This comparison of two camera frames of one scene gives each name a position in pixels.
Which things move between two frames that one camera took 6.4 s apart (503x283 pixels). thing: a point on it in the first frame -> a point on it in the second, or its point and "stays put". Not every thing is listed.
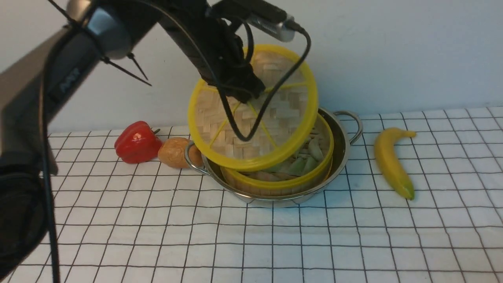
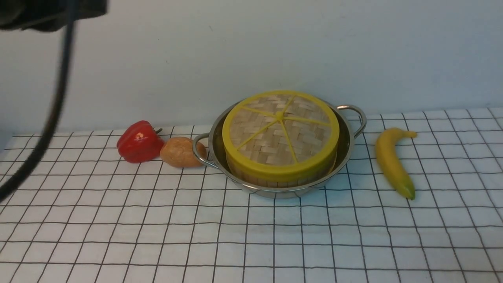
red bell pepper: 138,142 stays put
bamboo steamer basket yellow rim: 242,179 stays put
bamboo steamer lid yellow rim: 201,152 -> 280,136
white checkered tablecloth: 118,221 stays put
